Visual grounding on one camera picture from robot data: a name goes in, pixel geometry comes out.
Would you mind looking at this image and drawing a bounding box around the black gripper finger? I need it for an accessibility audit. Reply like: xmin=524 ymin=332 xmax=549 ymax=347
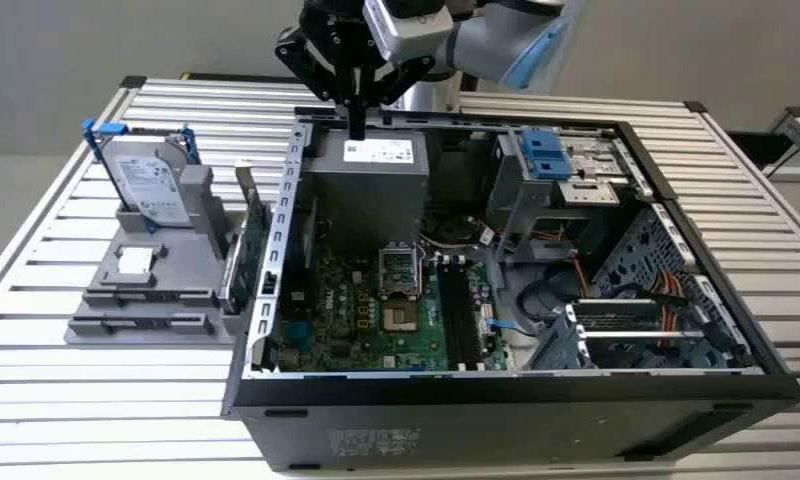
xmin=356 ymin=58 xmax=434 ymax=140
xmin=273 ymin=28 xmax=358 ymax=140

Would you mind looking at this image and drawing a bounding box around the grey power supply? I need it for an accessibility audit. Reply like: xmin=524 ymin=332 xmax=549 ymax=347
xmin=301 ymin=125 xmax=432 ymax=254

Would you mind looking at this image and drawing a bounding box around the blue drive bay latch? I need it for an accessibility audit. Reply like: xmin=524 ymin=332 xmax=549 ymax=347
xmin=516 ymin=127 xmax=569 ymax=181

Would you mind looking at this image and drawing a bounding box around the round black speaker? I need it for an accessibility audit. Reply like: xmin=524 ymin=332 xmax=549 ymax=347
xmin=434 ymin=213 xmax=485 ymax=247

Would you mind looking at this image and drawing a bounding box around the hard disk in blue carrier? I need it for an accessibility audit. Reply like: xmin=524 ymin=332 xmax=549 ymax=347
xmin=78 ymin=118 xmax=202 ymax=234

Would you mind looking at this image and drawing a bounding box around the green graphics card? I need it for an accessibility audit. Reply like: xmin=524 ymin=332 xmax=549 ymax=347
xmin=215 ymin=158 xmax=273 ymax=317

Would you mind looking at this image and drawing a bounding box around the grey metal drive cage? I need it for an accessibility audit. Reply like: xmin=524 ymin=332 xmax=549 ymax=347
xmin=489 ymin=124 xmax=649 ymax=264

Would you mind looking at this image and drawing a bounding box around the metal socket cover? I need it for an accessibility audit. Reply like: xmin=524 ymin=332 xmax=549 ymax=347
xmin=377 ymin=241 xmax=421 ymax=301

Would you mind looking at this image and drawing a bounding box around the grey parts rack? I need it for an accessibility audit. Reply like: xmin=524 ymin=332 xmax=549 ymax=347
xmin=62 ymin=164 xmax=258 ymax=346

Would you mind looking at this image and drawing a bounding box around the silver CPU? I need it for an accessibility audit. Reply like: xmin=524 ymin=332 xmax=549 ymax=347
xmin=114 ymin=246 xmax=157 ymax=276

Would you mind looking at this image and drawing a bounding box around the CPU socket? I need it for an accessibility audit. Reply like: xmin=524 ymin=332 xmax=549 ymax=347
xmin=380 ymin=298 xmax=420 ymax=335

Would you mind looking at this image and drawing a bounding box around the blue motherboard connector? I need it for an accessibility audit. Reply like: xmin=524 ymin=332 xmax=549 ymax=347
xmin=280 ymin=321 xmax=309 ymax=350

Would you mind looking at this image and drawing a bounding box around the green motherboard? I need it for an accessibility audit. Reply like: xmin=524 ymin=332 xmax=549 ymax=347
xmin=276 ymin=209 xmax=513 ymax=374

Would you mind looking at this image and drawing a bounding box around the metal disk bay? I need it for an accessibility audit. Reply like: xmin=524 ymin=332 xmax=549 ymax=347
xmin=524 ymin=295 xmax=712 ymax=372

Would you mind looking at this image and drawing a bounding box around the black PC case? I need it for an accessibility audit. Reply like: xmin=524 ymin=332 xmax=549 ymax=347
xmin=219 ymin=105 xmax=800 ymax=474

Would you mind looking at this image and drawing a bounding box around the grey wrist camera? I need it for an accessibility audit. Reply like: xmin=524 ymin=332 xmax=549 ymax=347
xmin=361 ymin=0 xmax=456 ymax=65

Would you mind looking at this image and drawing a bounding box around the single orange wire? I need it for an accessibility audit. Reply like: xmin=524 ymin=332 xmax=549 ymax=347
xmin=568 ymin=249 xmax=589 ymax=301

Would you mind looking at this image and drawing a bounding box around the black cable with blue tab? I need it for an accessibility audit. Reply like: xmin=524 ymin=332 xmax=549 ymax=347
xmin=489 ymin=277 xmax=578 ymax=336

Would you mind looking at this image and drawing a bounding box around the orange yellow red wire bundle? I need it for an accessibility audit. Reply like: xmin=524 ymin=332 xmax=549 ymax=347
xmin=644 ymin=268 xmax=693 ymax=354

